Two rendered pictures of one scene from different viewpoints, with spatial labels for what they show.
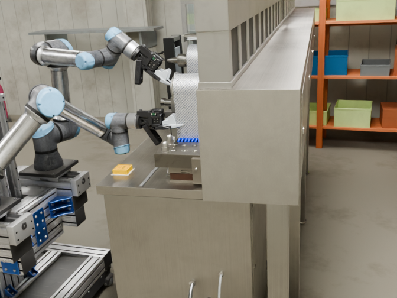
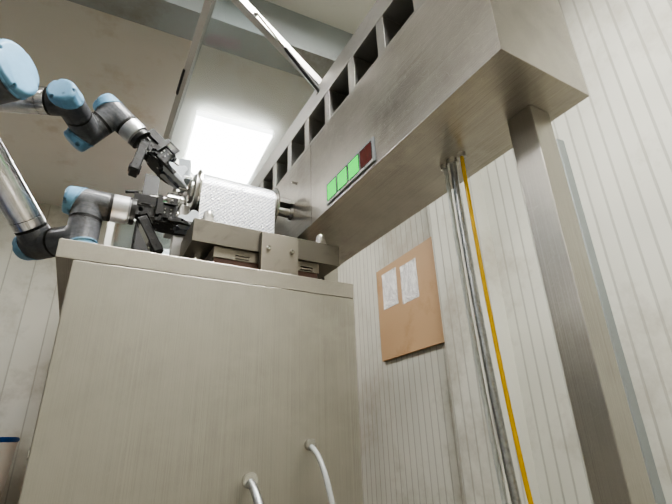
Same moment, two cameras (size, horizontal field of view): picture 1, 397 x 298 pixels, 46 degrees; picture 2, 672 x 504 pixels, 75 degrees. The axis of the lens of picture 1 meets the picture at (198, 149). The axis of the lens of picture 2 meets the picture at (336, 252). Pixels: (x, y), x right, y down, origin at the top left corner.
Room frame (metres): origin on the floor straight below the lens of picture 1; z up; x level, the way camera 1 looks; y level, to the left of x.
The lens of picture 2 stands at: (0.95, 0.60, 0.53)
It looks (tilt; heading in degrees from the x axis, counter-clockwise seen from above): 23 degrees up; 315
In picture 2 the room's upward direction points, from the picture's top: 2 degrees counter-clockwise
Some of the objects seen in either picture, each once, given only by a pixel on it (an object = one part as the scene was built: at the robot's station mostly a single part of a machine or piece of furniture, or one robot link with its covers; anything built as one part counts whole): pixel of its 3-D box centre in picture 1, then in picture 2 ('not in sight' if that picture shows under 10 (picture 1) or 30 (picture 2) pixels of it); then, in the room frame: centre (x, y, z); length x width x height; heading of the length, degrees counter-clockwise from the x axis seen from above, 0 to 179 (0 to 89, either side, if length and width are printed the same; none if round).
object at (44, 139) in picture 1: (45, 135); not in sight; (2.37, 0.80, 0.98); 0.13 x 0.12 x 0.14; 143
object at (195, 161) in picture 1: (204, 171); (279, 255); (1.78, -0.02, 0.96); 0.10 x 0.03 x 0.11; 75
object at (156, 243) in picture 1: (230, 176); (136, 472); (2.99, -0.21, 0.43); 2.52 x 0.64 x 0.86; 165
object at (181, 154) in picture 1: (205, 155); (261, 254); (1.88, -0.03, 1.00); 0.40 x 0.16 x 0.06; 75
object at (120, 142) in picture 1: (119, 141); (75, 239); (2.12, 0.37, 1.01); 0.11 x 0.08 x 0.11; 31
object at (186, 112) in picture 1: (201, 121); (237, 231); (2.00, -0.02, 1.11); 0.23 x 0.01 x 0.18; 75
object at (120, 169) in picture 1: (122, 169); not in sight; (2.00, 0.35, 0.91); 0.07 x 0.07 x 0.02; 75
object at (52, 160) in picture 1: (47, 156); not in sight; (2.37, 0.80, 0.87); 0.15 x 0.15 x 0.10
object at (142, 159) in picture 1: (225, 112); (147, 361); (2.99, -0.20, 0.88); 2.52 x 0.66 x 0.04; 165
